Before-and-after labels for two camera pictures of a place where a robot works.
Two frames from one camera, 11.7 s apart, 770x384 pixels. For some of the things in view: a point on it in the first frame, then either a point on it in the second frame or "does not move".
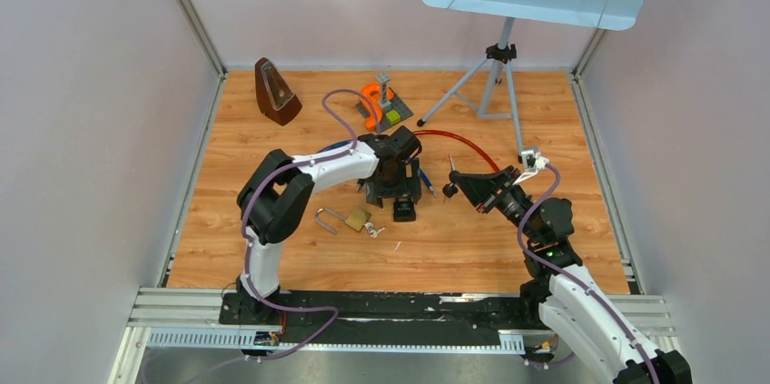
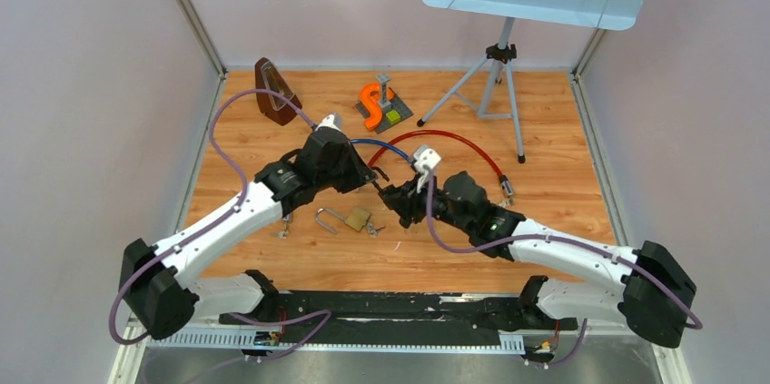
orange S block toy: x=372 y=92 does not move
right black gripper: x=481 y=188 to x=407 y=201
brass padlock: x=355 y=219 does not move
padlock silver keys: x=373 y=232 does not move
